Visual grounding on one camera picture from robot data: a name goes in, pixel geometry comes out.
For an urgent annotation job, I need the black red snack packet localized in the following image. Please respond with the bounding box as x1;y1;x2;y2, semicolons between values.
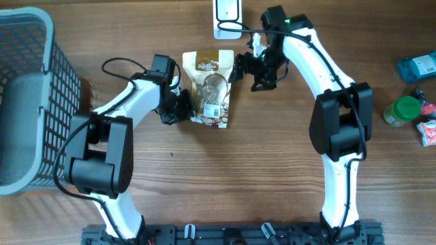
410;87;435;120

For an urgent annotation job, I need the white barcode scanner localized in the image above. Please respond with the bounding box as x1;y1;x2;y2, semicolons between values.
213;0;243;40

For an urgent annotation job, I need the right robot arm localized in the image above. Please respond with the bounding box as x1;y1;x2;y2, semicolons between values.
231;5;373;242

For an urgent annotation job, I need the green lid jar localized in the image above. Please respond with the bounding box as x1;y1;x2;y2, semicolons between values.
384;96;421;127

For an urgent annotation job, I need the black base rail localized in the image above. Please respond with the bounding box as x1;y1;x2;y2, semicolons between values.
80;222;385;245

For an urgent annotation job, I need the small red white carton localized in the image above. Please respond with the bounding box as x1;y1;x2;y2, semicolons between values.
416;120;436;147

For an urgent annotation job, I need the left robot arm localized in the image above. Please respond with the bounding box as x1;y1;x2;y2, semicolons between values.
58;54;192;244

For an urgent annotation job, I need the blue mouthwash bottle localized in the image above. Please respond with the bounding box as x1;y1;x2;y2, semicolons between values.
397;51;435;84

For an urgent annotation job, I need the left black cable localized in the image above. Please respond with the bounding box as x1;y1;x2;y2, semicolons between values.
52;56;181;245

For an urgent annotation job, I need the right black cable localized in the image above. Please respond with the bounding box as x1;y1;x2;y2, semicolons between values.
217;20;369;239

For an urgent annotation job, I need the brown white snack pouch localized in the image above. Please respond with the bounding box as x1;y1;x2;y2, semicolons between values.
183;50;234;129

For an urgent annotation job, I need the grey plastic mesh basket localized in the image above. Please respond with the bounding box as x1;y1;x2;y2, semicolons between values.
1;7;82;196

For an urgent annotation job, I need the black cable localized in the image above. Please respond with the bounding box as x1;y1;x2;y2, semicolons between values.
217;20;369;239
52;56;181;245

